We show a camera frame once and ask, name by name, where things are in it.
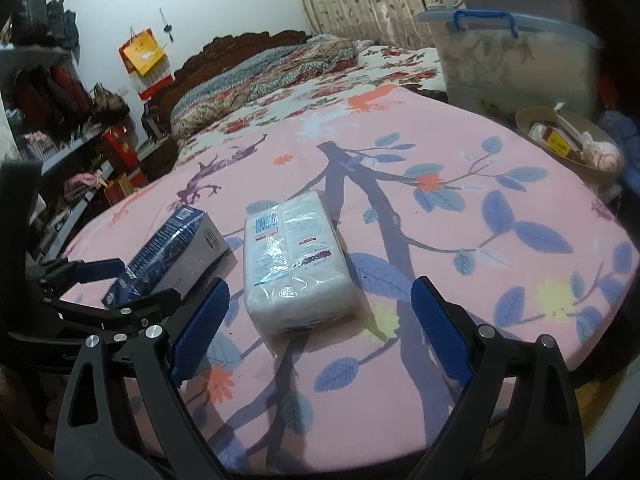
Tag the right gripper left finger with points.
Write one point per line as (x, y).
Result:
(122, 415)

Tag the red floral bed sheet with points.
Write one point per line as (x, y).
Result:
(376, 66)

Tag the cluttered metal shelf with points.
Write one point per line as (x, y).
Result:
(54, 119)

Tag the dark wooden headboard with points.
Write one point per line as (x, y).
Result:
(220, 55)

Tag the blue white carton box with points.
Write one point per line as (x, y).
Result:
(175, 257)

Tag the red gift box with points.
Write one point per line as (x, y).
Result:
(118, 151)

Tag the yellow red wall calendar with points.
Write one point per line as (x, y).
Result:
(146, 64)

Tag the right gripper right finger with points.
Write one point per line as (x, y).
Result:
(517, 415)

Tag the pink floral blanket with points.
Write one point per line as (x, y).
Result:
(414, 187)

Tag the clear storage box blue lid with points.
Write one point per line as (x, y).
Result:
(496, 62)

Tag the pile of blue clothes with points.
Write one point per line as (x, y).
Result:
(624, 131)

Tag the beige plastic trash bin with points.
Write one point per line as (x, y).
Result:
(602, 161)

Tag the white tissue pack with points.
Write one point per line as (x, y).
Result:
(295, 272)

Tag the patchwork floral quilt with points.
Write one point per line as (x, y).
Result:
(265, 72)

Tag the yellow pink box in bin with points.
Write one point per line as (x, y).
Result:
(554, 139)

